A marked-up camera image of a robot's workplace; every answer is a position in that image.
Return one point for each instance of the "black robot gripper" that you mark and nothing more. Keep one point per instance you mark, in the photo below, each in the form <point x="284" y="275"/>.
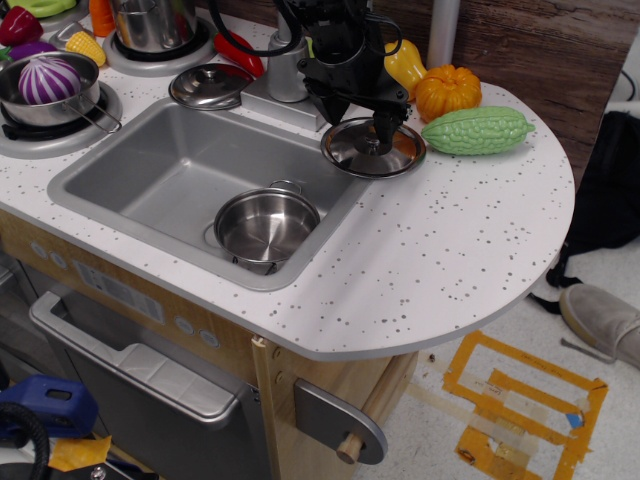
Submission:
<point x="347" y="67"/>

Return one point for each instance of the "steel pot lid with knob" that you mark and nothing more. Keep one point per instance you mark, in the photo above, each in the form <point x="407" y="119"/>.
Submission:
<point x="353" y="147"/>

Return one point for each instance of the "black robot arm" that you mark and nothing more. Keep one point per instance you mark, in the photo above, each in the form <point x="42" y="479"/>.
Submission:
<point x="349" y="43"/>

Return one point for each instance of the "small steel pot in sink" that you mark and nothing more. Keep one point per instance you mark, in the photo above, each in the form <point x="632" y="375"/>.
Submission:
<point x="262" y="228"/>

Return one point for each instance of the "tall steel pot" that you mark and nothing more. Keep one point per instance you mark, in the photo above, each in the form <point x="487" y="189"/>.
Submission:
<point x="154" y="26"/>

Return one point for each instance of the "yellow squash toy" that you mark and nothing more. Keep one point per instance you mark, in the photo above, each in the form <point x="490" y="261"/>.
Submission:
<point x="404" y="64"/>

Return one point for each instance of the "grey toy faucet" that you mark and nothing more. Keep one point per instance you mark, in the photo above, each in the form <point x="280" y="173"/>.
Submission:
<point x="280" y="93"/>

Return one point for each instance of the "orange pumpkin toy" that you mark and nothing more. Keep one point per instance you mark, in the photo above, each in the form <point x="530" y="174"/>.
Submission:
<point x="446" y="89"/>

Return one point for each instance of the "red chili pepper toy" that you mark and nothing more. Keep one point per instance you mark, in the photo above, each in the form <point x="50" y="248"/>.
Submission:
<point x="250" y="63"/>

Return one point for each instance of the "green bitter gourd toy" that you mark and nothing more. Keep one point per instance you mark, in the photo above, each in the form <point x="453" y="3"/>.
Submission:
<point x="478" y="131"/>

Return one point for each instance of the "white pole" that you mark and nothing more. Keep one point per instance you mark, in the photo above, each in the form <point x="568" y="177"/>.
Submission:
<point x="443" y="30"/>

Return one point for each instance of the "grey toy sink basin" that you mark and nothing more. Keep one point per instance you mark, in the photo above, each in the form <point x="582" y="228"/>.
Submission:
<point x="165" y="175"/>

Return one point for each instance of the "orange carrot toy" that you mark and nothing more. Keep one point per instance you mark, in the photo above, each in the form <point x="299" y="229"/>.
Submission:
<point x="102" y="18"/>

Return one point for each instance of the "yellow corn toy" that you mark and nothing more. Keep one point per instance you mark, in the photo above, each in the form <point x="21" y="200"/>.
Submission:
<point x="84" y="44"/>

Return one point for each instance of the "purple striped onion toy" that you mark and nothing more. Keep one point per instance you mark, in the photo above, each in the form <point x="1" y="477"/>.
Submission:
<point x="45" y="80"/>

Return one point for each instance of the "grey suede boot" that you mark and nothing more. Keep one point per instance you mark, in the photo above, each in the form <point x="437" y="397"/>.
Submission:
<point x="603" y="321"/>

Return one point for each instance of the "green toy vegetable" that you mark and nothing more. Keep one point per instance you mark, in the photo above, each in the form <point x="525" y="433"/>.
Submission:
<point x="43" y="8"/>

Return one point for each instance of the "orange tape on floor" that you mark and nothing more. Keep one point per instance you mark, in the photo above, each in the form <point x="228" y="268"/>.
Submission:
<point x="530" y="418"/>

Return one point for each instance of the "purple eggplant toy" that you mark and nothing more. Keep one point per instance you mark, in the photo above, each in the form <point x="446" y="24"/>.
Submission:
<point x="18" y="52"/>

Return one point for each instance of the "grey dishwasher door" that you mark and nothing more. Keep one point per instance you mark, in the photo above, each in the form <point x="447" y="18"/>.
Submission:
<point x="176" y="414"/>

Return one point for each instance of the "red bell pepper toy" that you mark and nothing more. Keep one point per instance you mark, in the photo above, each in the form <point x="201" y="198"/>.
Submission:
<point x="19" y="27"/>

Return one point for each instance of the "blue clamp tool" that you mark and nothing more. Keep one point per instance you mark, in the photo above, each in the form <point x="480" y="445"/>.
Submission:
<point x="66" y="408"/>

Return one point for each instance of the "grey bracket with wooden peg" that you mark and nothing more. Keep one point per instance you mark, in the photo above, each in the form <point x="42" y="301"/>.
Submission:
<point x="355" y="434"/>

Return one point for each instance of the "steel saucepan with handle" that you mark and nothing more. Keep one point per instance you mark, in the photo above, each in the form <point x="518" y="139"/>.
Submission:
<point x="60" y="112"/>

